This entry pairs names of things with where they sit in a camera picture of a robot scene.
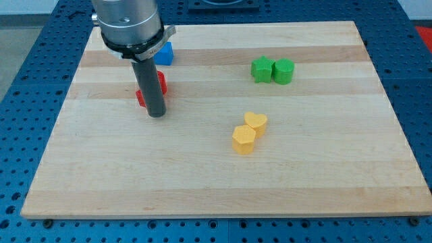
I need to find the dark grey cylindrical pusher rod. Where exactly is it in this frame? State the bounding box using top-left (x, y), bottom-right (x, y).
top-left (131, 58), bottom-right (167, 117)

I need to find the red circle block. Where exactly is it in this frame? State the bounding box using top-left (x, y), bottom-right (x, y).
top-left (157, 71), bottom-right (167, 95)

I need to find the light wooden board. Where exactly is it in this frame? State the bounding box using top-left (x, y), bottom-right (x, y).
top-left (21, 21), bottom-right (431, 219)

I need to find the blue block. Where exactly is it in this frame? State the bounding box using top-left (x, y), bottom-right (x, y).
top-left (154, 42), bottom-right (174, 65)

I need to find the red block behind rod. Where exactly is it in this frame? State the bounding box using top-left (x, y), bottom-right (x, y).
top-left (135, 90), bottom-right (146, 107)

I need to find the green star block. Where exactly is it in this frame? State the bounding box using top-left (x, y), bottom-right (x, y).
top-left (250, 56), bottom-right (275, 83)

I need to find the yellow pentagon block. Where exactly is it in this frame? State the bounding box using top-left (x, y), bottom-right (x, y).
top-left (232, 125), bottom-right (256, 155)

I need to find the yellow heart block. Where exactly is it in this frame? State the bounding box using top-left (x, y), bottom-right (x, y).
top-left (244, 111), bottom-right (268, 138)

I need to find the green round block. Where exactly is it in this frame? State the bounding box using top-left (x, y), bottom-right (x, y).
top-left (273, 59), bottom-right (295, 85)

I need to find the red object at edge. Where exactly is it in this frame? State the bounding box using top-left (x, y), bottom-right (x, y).
top-left (415, 26), bottom-right (432, 52)

